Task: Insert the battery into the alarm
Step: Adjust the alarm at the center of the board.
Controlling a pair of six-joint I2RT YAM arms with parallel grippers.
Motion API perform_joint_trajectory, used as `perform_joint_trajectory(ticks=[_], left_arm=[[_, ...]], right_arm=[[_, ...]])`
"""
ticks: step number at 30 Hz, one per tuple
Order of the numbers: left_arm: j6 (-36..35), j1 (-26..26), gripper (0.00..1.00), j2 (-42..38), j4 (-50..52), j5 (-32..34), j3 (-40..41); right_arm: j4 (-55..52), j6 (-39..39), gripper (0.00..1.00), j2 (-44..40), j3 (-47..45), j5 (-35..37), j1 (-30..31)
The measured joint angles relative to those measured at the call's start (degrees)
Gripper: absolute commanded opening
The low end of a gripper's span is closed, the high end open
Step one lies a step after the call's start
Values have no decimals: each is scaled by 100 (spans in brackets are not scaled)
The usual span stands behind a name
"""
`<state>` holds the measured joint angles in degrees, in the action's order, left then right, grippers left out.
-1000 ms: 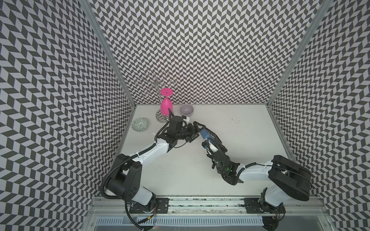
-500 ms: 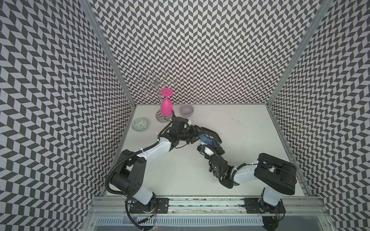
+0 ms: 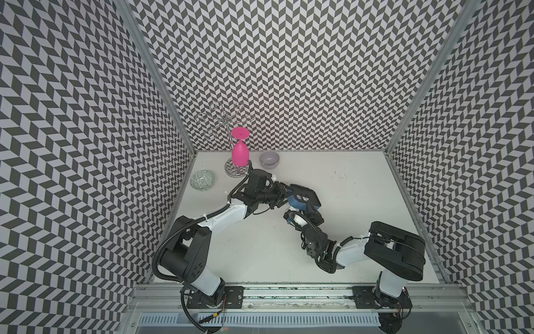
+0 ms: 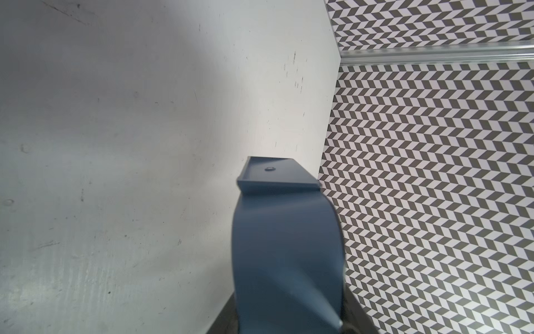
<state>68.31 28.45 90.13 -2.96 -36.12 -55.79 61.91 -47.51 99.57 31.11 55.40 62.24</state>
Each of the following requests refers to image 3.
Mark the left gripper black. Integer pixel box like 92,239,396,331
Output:
256,181,298,209

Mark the blue alarm clock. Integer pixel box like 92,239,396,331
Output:
287,184,321,212

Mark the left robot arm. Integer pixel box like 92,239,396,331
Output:
152,168,291,300

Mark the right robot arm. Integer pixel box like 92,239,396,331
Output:
286,211,426,313

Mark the grey small bowl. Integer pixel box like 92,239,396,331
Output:
259,151,280,170

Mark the pink wine glass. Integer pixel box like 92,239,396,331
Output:
231,127,250,167

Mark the green patterned dish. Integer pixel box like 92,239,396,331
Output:
189,170,216,191

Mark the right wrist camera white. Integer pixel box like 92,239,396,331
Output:
284,210,307,230

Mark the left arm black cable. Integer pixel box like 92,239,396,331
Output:
151,204,231,283

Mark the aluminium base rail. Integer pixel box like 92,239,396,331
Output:
117,283,485,333

